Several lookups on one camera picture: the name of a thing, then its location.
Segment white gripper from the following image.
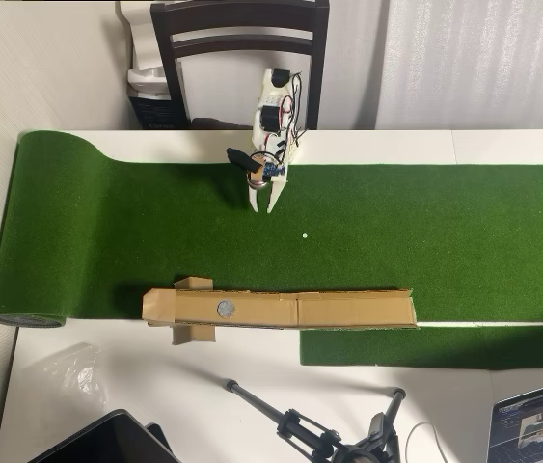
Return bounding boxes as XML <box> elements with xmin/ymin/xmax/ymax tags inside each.
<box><xmin>245</xmin><ymin>128</ymin><xmax>306</xmax><ymax>214</ymax></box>

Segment white styrofoam packing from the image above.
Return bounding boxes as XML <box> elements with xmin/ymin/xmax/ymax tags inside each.
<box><xmin>116</xmin><ymin>0</ymin><xmax>178</xmax><ymax>100</ymax></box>

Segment dark cardboard product box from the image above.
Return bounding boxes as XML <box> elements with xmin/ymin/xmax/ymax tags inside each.
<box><xmin>128</xmin><ymin>91</ymin><xmax>190</xmax><ymax>130</ymax></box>

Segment clear plastic bag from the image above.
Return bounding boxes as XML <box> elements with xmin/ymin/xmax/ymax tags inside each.
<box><xmin>41</xmin><ymin>341</ymin><xmax>108</xmax><ymax>406</ymax></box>

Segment laptop screen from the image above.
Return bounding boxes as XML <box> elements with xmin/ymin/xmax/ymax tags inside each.
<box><xmin>486</xmin><ymin>375</ymin><xmax>543</xmax><ymax>463</ymax></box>

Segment dark wooden chair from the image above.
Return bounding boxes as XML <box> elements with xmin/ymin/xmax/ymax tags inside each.
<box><xmin>149</xmin><ymin>0</ymin><xmax>331</xmax><ymax>131</ymax></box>

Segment black tripod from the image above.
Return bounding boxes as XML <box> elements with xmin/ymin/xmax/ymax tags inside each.
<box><xmin>222</xmin><ymin>378</ymin><xmax>407</xmax><ymax>463</ymax></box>

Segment small green turf piece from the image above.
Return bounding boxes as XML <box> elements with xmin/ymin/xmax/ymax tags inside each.
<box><xmin>298</xmin><ymin>323</ymin><xmax>543</xmax><ymax>371</ymax></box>

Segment white curtain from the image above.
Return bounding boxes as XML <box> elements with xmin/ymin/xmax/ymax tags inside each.
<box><xmin>374</xmin><ymin>0</ymin><xmax>543</xmax><ymax>130</ymax></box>

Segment long green putting mat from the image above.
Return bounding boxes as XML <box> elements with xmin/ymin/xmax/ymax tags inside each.
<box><xmin>0</xmin><ymin>129</ymin><xmax>543</xmax><ymax>332</ymax></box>

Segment brown cardboard ramp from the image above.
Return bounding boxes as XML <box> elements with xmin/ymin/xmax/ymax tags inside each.
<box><xmin>142</xmin><ymin>276</ymin><xmax>420</xmax><ymax>346</ymax></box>

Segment thin white cable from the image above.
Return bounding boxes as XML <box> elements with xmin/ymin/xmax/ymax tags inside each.
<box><xmin>404</xmin><ymin>422</ymin><xmax>448</xmax><ymax>463</ymax></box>

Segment black tablet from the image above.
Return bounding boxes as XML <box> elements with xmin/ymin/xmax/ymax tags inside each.
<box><xmin>22</xmin><ymin>408</ymin><xmax>180</xmax><ymax>463</ymax></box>

